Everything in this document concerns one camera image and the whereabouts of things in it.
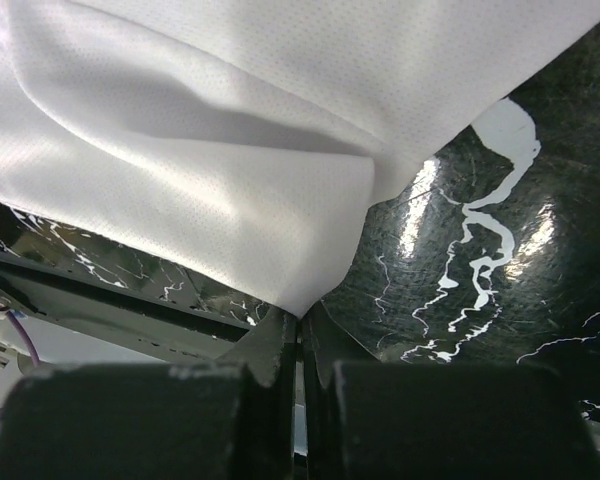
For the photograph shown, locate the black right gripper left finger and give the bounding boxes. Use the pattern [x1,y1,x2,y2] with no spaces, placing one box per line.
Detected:
[221,307,297,479]

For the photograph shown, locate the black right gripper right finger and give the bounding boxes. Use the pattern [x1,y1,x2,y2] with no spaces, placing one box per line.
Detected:
[301,301,377,479]

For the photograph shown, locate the white t shirt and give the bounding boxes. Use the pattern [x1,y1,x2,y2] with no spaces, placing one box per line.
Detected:
[0,1,600,315]

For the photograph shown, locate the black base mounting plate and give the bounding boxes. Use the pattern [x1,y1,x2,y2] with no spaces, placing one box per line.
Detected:
[0,252,252,364]

